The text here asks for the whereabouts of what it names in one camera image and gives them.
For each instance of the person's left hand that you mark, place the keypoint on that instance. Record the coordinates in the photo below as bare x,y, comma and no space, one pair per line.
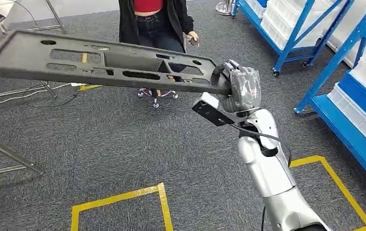
192,34

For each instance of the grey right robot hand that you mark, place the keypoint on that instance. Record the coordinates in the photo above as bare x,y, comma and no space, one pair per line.
246,89

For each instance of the small dark handheld device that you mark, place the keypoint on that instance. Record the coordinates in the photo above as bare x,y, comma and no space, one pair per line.
195,42

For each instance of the black foam tray with cutouts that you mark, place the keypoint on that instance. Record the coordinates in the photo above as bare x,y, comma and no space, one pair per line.
17,54

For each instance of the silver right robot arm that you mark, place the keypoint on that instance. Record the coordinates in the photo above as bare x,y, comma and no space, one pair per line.
266,172

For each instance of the person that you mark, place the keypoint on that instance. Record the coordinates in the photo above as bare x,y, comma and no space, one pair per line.
151,25

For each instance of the blue metal shelf rack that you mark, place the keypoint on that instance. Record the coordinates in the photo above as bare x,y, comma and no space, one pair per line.
333,119
294,35

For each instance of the swivel chair with chrome base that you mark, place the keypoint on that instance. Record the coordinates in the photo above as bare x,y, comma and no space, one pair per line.
157,98

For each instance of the blue plastic crate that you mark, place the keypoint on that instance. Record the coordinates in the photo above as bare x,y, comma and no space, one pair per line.
361,95

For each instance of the white power strip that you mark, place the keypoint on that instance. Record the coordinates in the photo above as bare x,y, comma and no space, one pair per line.
78,84

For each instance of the yellow floor tape square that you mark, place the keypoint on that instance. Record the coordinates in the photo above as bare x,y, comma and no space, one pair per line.
347,191

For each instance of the table with metal legs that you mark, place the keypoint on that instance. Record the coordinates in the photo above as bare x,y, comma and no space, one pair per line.
1,8

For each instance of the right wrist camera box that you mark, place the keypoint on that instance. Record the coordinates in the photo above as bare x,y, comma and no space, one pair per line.
210,110

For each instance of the chrome barrier post base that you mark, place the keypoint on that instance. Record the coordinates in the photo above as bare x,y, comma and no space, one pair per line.
226,8

